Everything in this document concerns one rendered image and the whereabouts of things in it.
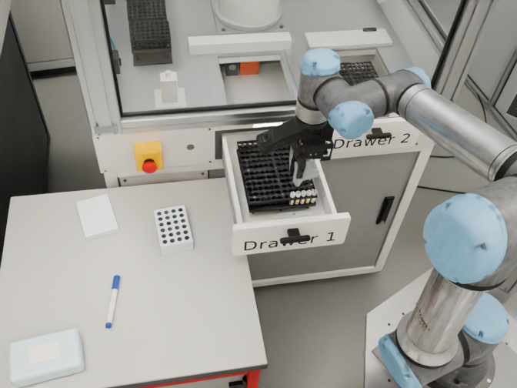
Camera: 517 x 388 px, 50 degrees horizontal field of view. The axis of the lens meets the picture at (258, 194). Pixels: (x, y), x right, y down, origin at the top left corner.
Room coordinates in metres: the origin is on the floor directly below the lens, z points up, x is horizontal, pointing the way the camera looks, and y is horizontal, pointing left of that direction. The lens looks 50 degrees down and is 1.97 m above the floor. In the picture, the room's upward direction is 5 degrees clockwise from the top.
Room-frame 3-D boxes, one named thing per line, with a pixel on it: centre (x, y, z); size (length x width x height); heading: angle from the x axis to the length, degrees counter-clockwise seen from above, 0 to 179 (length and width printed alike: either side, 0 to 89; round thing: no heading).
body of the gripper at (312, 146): (0.92, -0.11, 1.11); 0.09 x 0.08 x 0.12; 104
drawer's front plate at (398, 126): (1.20, -0.32, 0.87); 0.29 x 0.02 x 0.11; 104
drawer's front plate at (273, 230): (0.81, -0.09, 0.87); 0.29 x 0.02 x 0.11; 104
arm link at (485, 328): (0.56, -0.46, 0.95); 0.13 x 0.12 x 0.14; 119
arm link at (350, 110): (0.84, -0.17, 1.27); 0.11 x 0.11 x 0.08; 29
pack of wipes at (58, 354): (0.48, 0.43, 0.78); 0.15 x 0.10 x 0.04; 111
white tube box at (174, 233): (0.86, 0.22, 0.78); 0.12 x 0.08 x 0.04; 19
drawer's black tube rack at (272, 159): (1.01, -0.04, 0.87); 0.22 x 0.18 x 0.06; 14
